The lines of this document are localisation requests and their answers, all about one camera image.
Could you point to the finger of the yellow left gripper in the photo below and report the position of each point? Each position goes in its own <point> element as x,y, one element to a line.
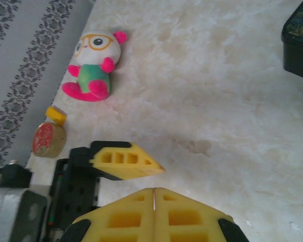
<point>133,166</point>

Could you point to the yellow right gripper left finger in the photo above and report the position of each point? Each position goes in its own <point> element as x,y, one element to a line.
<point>121,221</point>

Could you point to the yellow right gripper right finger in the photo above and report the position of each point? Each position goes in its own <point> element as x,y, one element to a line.
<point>187,221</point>

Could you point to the starry night print box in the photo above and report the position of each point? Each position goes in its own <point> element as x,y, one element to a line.
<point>300,37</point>

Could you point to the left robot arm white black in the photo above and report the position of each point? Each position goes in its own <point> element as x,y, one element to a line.
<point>10,209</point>

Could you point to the red round wooden disc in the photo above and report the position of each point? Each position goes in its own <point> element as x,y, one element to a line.
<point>44,138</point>

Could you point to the yellow wooden block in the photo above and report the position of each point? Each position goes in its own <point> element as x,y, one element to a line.
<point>55,114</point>

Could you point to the pink green plush toy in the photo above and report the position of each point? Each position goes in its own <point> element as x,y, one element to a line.
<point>98,48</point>

